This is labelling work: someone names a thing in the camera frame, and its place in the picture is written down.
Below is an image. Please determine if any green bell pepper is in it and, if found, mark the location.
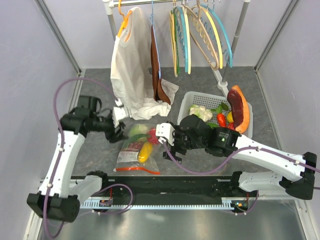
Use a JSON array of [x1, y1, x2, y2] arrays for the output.
[[206, 122, 218, 129]]

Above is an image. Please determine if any beige hanger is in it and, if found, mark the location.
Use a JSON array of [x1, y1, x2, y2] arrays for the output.
[[186, 0, 219, 71]]

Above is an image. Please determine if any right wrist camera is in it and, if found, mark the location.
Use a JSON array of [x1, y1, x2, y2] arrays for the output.
[[155, 123, 175, 146]]

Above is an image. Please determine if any green cabbage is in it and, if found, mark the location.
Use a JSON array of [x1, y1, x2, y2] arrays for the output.
[[128, 124, 150, 138]]

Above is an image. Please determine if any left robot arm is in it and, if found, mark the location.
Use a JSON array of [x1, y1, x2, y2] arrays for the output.
[[26, 95, 129, 223]]

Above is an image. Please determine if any blue wire hanger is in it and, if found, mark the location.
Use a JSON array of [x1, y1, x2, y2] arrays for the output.
[[150, 0, 162, 79]]

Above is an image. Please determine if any teal hanger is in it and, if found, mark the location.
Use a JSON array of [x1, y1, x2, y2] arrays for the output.
[[200, 4, 233, 68]]

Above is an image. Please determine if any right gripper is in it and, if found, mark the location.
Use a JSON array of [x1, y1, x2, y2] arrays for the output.
[[162, 124, 206, 164]]

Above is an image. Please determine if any clothes rack frame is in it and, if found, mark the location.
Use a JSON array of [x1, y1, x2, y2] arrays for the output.
[[103, 0, 250, 96]]

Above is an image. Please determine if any orange carrot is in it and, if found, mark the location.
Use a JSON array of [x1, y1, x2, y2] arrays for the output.
[[216, 113, 227, 128]]

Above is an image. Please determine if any green hanger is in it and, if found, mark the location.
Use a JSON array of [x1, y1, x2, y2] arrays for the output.
[[173, 8, 181, 75]]

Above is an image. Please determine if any long green chili pepper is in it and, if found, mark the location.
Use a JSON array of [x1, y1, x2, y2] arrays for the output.
[[123, 133, 150, 148]]

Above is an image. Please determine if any light blue hanger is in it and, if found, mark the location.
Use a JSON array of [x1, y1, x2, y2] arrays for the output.
[[175, 5, 192, 74]]

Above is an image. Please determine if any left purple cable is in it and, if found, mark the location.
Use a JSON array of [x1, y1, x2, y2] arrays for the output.
[[42, 77, 120, 240]]

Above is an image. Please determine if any red chili pepper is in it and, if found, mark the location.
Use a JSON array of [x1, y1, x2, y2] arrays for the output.
[[227, 122, 236, 131]]

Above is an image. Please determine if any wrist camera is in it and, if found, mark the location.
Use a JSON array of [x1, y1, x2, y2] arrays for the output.
[[112, 98, 132, 128], [155, 123, 175, 146]]

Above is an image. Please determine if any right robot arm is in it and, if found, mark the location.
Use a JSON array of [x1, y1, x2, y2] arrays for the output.
[[155, 114, 320, 200]]

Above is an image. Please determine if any yellow hanger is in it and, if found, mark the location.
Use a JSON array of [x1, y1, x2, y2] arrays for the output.
[[200, 5, 224, 70]]

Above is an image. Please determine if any papaya slice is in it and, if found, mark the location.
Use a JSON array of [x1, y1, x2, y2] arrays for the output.
[[227, 85, 250, 134]]

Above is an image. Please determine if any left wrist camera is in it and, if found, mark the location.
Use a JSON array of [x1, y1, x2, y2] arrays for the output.
[[112, 98, 132, 128]]

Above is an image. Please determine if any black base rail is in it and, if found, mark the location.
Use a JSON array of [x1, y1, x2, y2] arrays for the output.
[[80, 175, 259, 213]]

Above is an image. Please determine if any white shirt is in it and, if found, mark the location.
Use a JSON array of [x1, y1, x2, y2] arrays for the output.
[[110, 7, 179, 120]]

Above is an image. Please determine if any clear zip top bag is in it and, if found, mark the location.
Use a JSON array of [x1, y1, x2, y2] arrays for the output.
[[113, 123, 160, 176]]

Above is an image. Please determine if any brown cloth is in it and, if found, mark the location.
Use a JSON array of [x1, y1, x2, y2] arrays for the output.
[[150, 25, 171, 105]]

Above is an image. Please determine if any red grape bunch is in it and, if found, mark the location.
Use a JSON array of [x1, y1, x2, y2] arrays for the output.
[[128, 141, 143, 151]]

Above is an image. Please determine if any yellow lemon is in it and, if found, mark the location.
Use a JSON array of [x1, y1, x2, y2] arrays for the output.
[[226, 111, 234, 123]]

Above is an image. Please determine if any cream hanger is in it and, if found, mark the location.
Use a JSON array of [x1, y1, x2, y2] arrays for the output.
[[169, 11, 178, 77]]

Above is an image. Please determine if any white cauliflower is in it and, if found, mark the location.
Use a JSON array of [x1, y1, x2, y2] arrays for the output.
[[188, 104, 213, 122]]

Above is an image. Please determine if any orange hanger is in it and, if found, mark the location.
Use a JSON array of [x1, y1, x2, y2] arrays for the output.
[[117, 0, 133, 38]]

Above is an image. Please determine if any white plastic basket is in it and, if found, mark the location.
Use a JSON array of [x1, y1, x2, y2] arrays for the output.
[[177, 91, 254, 139]]

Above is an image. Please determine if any yellow corn cob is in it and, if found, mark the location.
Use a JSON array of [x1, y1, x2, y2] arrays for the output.
[[138, 142, 153, 163]]

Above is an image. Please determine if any red pomegranate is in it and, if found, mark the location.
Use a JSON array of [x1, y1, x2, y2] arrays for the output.
[[147, 127, 159, 145]]

